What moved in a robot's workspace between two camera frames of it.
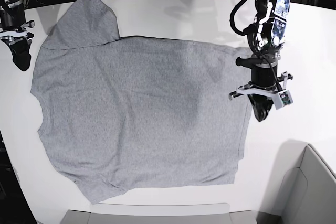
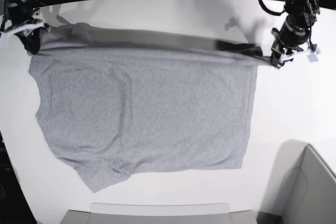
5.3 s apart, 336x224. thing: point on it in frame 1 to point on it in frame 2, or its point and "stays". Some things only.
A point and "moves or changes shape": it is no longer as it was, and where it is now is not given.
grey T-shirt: [122, 110] moves or changes shape
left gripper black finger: [20, 50] to [30, 39]
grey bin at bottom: [159, 213] stays
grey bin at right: [302, 188] stays
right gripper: [265, 81] to [289, 40]
